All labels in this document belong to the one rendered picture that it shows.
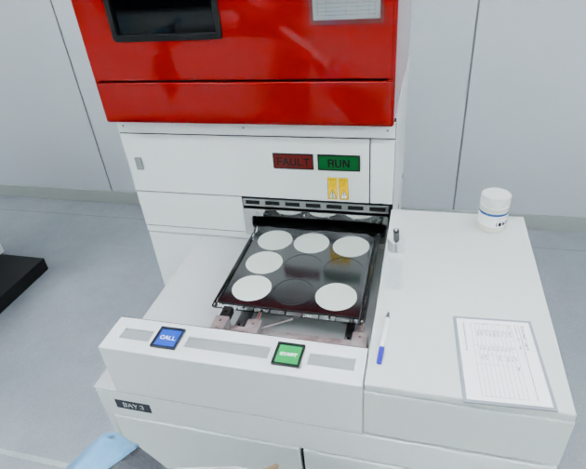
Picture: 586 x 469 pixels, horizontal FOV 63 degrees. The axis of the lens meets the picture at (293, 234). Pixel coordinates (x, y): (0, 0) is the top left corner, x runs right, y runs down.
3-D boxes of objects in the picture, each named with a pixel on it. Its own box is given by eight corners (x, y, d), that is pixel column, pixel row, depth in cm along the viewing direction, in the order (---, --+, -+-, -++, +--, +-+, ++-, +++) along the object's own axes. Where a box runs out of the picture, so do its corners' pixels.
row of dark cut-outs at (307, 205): (244, 204, 148) (243, 196, 147) (388, 212, 137) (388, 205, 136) (243, 205, 148) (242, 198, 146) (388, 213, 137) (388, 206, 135)
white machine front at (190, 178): (151, 226, 166) (119, 114, 144) (391, 245, 146) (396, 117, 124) (147, 232, 163) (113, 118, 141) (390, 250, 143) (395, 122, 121)
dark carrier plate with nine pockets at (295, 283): (260, 228, 146) (260, 226, 145) (375, 236, 137) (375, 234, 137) (219, 303, 118) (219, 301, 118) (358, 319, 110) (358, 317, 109)
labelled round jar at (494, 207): (475, 218, 128) (480, 186, 123) (503, 220, 127) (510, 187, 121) (477, 232, 123) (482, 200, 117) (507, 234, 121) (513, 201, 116)
